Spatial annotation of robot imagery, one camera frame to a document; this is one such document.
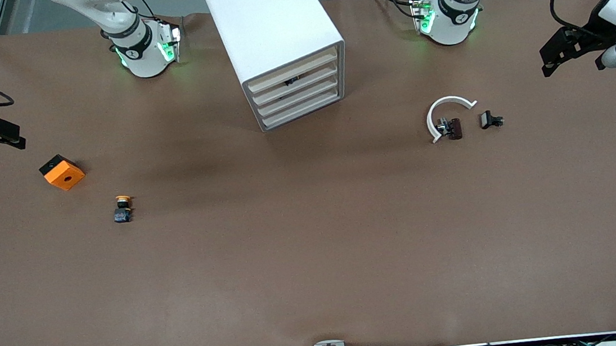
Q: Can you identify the orange blue push button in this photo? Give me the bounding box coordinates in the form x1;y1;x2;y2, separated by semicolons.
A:
111;194;136;225

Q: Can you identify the orange black square box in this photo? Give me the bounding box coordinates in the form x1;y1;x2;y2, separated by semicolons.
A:
37;152;87;194

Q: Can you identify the black small clip part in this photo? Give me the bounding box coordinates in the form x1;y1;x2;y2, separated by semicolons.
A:
479;109;506;131

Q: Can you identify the white curved plastic part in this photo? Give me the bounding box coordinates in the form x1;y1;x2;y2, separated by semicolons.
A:
424;93;482;145

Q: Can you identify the brown small connector block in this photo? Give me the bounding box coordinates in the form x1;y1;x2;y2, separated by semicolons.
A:
436;116;464;142

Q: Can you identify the brown table mat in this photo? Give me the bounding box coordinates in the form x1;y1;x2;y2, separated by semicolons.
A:
0;0;616;346

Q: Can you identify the black arm base cable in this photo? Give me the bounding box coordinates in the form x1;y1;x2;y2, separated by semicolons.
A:
366;0;425;24

